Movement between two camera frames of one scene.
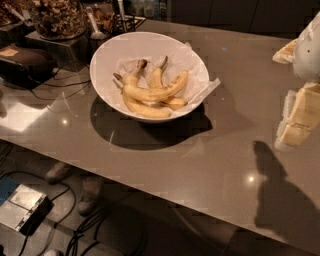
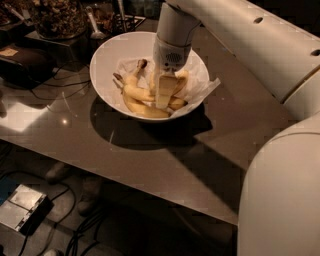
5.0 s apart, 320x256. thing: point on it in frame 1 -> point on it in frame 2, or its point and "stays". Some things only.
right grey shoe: x=92 y=189 stays
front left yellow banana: x=152 y=109 stays
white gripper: x=308 y=53 -> x=169 y=56
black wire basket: x=124 y=24 stays
